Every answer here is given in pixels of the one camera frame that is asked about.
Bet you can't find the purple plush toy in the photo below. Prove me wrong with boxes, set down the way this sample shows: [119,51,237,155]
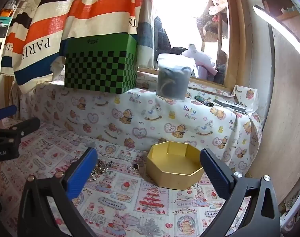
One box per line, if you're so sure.
[181,44,218,81]

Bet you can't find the pile of jewelry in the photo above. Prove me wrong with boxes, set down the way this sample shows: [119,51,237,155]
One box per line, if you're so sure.
[71,159,116,182]

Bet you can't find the dark earrings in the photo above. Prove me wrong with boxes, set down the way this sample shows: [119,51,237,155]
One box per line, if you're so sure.
[126,162,143,172]

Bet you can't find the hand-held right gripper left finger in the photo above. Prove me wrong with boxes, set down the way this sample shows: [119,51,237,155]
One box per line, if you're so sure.
[18,147,98,237]

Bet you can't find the translucent plastic container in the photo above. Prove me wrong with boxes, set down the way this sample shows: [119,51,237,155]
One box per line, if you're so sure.
[157,53,196,100]

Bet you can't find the plywood panel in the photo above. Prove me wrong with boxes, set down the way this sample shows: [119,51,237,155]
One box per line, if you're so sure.
[249,5,300,203]

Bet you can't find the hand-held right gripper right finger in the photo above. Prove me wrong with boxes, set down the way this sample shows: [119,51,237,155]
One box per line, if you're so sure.
[200,148,282,237]

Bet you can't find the grey flat device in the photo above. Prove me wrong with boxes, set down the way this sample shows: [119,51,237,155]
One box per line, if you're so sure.
[213,99,247,113]

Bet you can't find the gold octagonal box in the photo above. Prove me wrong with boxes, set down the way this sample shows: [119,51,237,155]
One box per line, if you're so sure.
[146,141,205,190]

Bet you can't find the bear print cloth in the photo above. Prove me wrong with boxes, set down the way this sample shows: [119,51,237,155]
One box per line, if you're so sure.
[16,79,264,176]

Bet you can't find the green checkered box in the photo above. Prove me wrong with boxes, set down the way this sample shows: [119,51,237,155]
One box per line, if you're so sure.
[64,33,138,94]

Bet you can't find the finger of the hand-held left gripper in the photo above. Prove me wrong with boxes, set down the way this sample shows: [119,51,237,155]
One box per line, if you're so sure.
[0,117,41,144]
[0,105,17,125]

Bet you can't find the striped curtain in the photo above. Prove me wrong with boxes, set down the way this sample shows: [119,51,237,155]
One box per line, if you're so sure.
[2,0,145,94]

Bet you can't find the wooden window frame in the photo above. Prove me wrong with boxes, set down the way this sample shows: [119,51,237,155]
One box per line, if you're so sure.
[137,0,252,92]

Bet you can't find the dark hanging garment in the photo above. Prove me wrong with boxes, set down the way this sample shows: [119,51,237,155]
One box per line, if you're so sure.
[153,16,172,55]

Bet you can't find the black lighter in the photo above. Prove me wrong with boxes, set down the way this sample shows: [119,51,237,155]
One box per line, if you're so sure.
[195,96,213,107]

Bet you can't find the pink printed blanket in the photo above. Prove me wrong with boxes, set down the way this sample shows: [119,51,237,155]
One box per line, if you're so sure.
[0,118,254,237]

